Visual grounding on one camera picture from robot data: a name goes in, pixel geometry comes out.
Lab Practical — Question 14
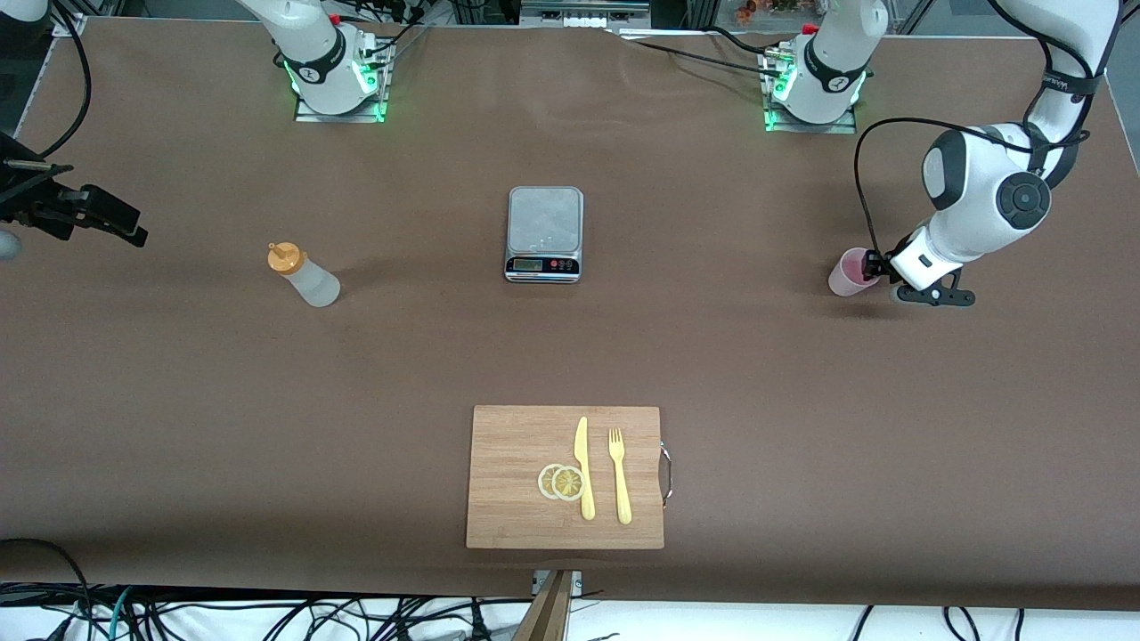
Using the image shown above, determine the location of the pink plastic cup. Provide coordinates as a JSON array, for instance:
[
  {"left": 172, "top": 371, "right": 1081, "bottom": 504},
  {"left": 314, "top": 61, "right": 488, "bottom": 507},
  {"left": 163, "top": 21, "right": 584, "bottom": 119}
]
[{"left": 827, "top": 247, "right": 883, "bottom": 298}]

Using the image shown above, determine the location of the frosted sauce bottle orange cap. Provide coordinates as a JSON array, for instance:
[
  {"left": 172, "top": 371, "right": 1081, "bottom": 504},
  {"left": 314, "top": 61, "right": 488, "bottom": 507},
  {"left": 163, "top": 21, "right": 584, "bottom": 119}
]
[{"left": 267, "top": 241, "right": 342, "bottom": 309}]

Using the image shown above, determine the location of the silver digital kitchen scale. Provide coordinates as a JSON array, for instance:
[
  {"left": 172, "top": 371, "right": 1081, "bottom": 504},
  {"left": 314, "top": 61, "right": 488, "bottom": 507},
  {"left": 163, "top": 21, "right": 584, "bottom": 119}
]
[{"left": 504, "top": 185, "right": 585, "bottom": 284}]

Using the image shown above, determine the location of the yellow plastic fork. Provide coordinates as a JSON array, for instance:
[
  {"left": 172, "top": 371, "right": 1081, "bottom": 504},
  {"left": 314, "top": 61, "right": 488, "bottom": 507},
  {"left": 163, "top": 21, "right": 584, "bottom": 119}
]
[{"left": 608, "top": 427, "right": 633, "bottom": 525}]

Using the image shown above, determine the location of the yellow plastic knife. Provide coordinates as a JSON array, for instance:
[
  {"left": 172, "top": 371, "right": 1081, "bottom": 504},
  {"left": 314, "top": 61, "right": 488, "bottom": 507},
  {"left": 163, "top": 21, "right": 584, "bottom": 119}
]
[{"left": 574, "top": 416, "right": 597, "bottom": 522}]

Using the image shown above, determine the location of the white power strip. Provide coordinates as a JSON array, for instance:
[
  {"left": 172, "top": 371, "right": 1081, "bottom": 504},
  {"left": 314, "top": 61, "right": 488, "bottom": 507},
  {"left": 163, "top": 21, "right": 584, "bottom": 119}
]
[{"left": 520, "top": 0, "right": 653, "bottom": 33}]

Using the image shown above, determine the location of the bamboo cutting board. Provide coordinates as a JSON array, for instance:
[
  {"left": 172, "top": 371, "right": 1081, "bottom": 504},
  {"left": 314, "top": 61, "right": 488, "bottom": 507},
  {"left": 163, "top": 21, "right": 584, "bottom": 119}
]
[{"left": 466, "top": 405, "right": 666, "bottom": 550}]

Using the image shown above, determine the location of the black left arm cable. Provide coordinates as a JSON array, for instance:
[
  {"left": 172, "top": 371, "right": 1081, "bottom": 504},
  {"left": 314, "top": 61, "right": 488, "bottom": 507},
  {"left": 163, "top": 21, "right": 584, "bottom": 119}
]
[{"left": 853, "top": 116, "right": 1093, "bottom": 268}]

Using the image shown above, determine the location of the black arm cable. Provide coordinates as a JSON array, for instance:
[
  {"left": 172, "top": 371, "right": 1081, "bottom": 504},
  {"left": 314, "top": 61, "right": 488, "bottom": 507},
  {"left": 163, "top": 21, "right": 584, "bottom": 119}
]
[
  {"left": 39, "top": 0, "right": 94, "bottom": 161},
  {"left": 853, "top": 116, "right": 1093, "bottom": 268}
]

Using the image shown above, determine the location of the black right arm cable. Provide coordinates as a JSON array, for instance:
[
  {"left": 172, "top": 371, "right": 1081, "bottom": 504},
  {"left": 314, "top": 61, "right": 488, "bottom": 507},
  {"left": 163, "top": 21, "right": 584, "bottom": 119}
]
[{"left": 39, "top": 0, "right": 94, "bottom": 161}]

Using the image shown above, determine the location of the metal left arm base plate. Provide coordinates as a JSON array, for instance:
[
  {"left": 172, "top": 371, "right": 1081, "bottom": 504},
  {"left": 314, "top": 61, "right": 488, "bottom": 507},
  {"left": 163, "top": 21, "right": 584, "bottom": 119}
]
[{"left": 763, "top": 49, "right": 859, "bottom": 135}]

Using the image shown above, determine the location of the black cable on table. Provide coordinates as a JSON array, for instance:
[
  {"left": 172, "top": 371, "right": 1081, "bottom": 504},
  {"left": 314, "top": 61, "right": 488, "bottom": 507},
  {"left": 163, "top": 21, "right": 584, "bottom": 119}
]
[{"left": 615, "top": 25, "right": 789, "bottom": 77}]

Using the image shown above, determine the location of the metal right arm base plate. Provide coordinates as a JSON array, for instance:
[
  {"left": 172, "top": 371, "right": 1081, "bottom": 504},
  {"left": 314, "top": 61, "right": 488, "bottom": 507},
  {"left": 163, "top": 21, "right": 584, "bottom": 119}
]
[{"left": 293, "top": 37, "right": 391, "bottom": 125}]

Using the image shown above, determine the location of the black looped floor cable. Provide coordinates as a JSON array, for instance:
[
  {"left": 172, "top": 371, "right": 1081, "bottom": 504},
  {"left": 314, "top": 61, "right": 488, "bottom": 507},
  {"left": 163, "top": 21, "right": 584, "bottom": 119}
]
[{"left": 0, "top": 538, "right": 94, "bottom": 641}]

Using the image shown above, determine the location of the teal floor cable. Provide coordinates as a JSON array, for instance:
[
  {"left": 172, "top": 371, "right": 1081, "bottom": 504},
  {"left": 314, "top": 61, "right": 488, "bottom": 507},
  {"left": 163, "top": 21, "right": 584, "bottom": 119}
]
[{"left": 89, "top": 586, "right": 136, "bottom": 641}]

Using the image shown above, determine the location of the wooden post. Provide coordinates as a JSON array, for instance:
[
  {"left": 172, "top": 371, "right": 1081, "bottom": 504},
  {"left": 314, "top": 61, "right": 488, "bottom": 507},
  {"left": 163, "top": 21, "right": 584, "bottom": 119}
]
[{"left": 510, "top": 570, "right": 575, "bottom": 641}]

